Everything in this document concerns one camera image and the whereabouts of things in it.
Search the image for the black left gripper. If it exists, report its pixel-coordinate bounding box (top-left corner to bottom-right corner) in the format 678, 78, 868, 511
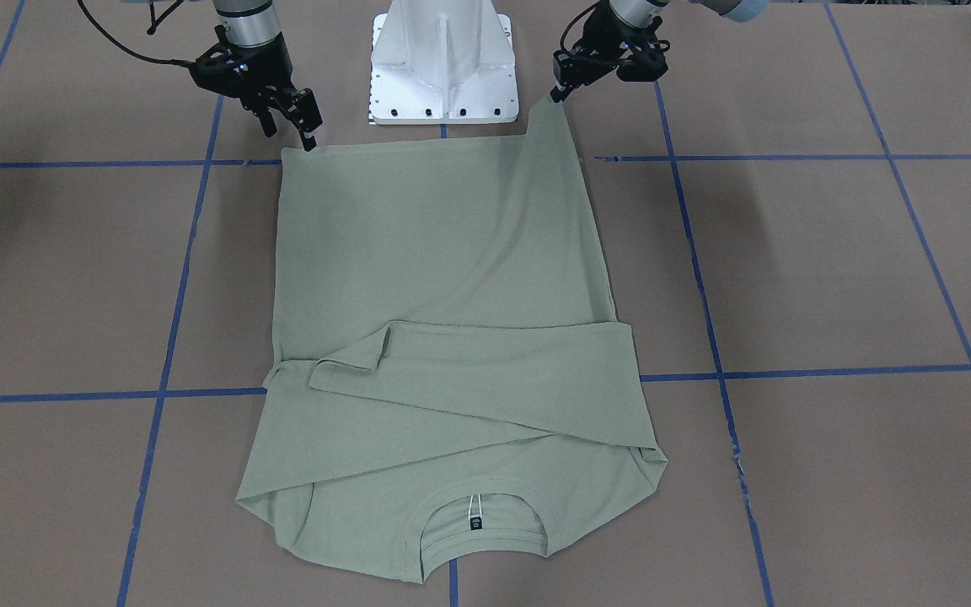
550, 4, 651, 104

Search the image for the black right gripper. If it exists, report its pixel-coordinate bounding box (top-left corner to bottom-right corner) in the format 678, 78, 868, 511
215, 32, 323, 153

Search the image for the olive green long-sleeve shirt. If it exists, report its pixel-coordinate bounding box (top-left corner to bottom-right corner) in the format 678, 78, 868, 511
236, 99, 667, 583

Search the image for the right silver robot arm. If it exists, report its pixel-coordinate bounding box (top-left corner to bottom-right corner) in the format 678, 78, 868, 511
213, 1, 323, 151

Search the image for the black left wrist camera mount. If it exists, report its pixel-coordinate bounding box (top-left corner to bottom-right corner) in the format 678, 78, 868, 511
615, 35, 671, 82

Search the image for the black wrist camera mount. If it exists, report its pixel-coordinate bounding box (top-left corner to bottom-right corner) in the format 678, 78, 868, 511
188, 46, 239, 97
615, 35, 671, 82

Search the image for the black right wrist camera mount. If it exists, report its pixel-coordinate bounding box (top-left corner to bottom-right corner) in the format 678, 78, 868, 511
188, 46, 239, 97

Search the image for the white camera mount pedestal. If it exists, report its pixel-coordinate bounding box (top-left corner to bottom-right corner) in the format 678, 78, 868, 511
367, 1, 520, 126

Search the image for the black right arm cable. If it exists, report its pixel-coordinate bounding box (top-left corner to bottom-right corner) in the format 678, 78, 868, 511
77, 0, 200, 67

